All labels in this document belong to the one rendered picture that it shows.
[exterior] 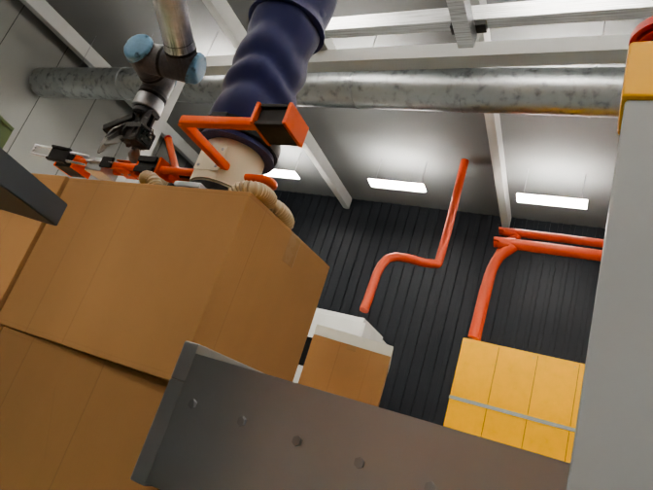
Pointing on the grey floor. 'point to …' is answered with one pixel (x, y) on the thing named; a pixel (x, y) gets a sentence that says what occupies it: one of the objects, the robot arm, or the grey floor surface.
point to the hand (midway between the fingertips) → (113, 166)
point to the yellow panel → (516, 398)
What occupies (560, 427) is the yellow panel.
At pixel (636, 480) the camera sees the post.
